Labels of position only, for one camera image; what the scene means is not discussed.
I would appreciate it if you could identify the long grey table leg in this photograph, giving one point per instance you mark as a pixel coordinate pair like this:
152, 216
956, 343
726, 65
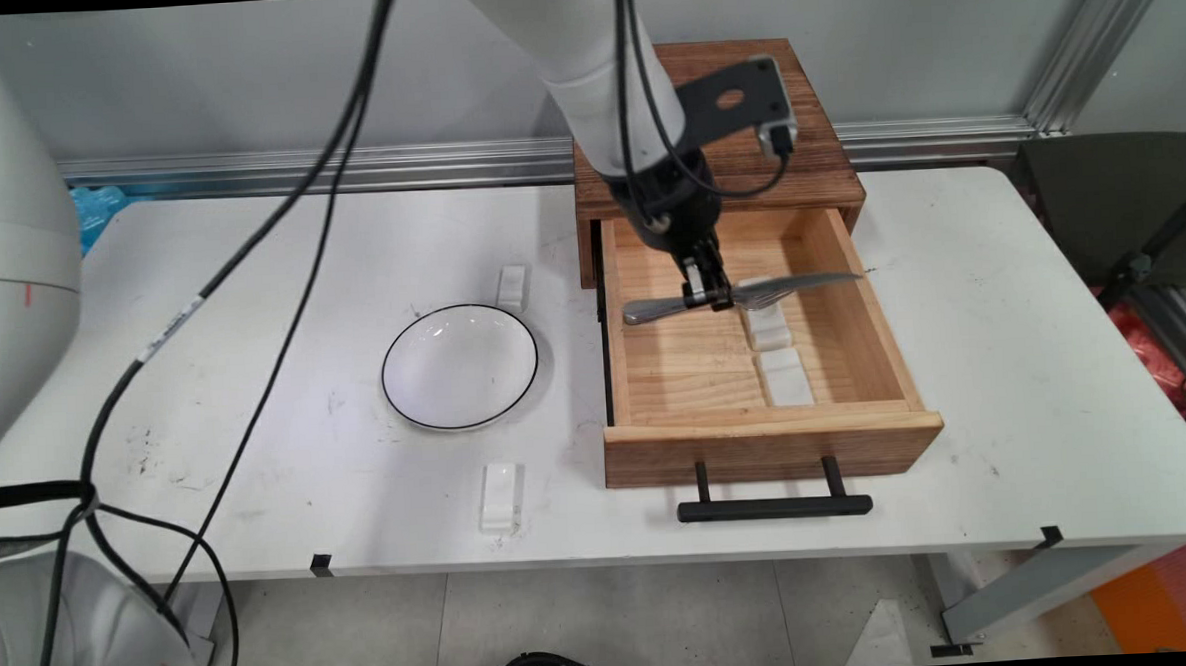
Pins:
1025, 589

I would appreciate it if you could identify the black tape piece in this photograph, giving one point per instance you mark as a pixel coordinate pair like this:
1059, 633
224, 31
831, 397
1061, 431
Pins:
321, 564
1051, 536

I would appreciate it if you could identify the dark wooden cabinet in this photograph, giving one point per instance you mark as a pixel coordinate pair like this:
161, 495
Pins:
826, 163

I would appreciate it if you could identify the horizontal aluminium rail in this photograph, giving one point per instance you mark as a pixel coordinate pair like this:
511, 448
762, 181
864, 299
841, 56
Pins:
346, 169

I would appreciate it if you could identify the short grey table leg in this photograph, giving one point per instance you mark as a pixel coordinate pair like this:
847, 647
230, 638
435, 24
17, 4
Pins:
203, 620

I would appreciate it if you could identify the white plate with black rim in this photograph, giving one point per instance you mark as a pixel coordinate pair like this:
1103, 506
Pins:
459, 369

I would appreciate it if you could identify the light wooden drawer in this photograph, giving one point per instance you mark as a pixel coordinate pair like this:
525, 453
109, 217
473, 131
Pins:
758, 451

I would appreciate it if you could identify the orange box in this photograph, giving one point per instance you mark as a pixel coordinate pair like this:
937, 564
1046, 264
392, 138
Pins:
1155, 599

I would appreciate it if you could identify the silver metal fork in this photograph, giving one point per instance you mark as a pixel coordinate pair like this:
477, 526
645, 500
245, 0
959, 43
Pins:
764, 301

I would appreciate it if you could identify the slanted aluminium profile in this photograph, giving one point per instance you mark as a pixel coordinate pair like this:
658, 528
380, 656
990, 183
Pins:
1091, 51

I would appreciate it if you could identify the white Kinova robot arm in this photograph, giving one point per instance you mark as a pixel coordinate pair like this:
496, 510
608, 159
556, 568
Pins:
592, 73

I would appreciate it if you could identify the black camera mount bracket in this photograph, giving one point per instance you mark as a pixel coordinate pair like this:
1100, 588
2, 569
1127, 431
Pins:
728, 97

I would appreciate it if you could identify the blue plastic bag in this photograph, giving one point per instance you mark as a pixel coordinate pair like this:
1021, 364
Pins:
97, 214

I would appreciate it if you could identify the red plastic bag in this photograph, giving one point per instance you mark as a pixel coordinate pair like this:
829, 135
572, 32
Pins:
1149, 349

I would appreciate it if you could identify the silver metal knife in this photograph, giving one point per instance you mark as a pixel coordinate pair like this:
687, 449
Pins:
811, 282

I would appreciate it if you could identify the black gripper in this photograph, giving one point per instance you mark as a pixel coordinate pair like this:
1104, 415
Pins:
677, 204

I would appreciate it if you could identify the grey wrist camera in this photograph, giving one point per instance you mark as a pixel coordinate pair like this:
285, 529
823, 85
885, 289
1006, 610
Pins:
780, 135

